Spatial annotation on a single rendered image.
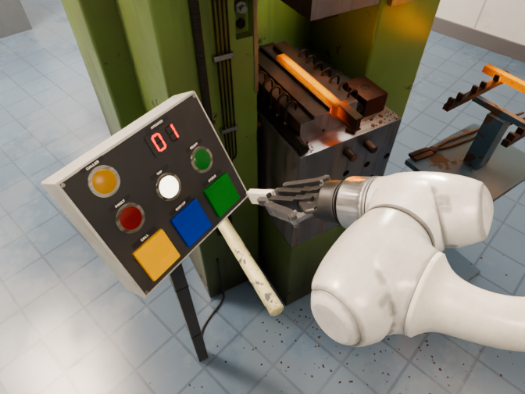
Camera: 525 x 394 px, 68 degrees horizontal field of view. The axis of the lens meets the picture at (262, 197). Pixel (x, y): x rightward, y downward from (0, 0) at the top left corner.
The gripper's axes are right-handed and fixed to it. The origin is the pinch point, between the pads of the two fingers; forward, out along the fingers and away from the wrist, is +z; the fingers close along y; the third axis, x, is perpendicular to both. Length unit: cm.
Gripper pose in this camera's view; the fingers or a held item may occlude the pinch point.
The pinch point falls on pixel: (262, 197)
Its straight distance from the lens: 79.7
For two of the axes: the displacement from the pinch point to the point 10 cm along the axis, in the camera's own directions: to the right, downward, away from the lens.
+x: -4.0, -7.9, -4.5
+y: 5.9, -6.0, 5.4
